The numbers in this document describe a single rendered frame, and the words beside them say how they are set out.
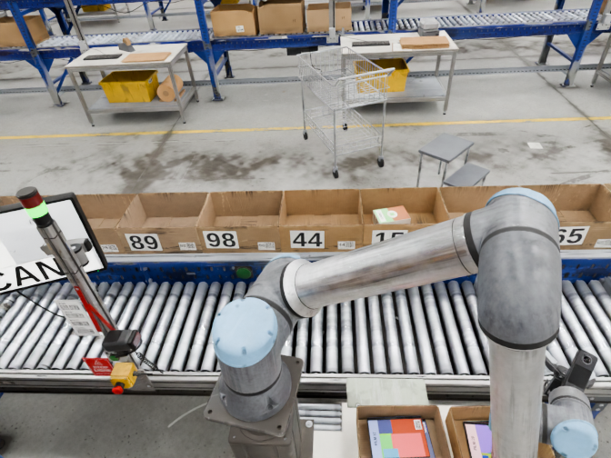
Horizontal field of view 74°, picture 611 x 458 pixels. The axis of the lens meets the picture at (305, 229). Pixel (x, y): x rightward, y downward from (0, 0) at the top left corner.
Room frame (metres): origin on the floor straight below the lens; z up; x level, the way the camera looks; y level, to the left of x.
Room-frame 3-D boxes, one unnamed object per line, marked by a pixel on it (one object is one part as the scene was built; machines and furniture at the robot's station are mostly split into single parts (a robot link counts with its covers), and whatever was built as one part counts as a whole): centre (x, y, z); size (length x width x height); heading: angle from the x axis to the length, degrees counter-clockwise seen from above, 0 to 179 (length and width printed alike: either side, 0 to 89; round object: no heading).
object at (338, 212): (1.58, -0.08, 0.97); 0.39 x 0.29 x 0.17; 84
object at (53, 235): (0.92, 0.73, 1.11); 0.12 x 0.05 x 0.88; 84
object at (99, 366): (0.91, 0.81, 0.85); 0.16 x 0.01 x 0.13; 84
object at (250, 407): (0.57, 0.16, 1.27); 0.19 x 0.19 x 0.10
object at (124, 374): (0.86, 0.70, 0.84); 0.15 x 0.09 x 0.07; 84
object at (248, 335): (0.58, 0.15, 1.41); 0.17 x 0.15 x 0.18; 154
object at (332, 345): (1.12, -0.09, 0.72); 0.52 x 0.05 x 0.05; 174
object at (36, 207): (0.93, 0.73, 1.62); 0.05 x 0.05 x 0.06
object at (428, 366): (1.08, -0.47, 0.72); 0.52 x 0.05 x 0.05; 174
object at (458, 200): (1.50, -0.86, 0.96); 0.39 x 0.29 x 0.17; 84
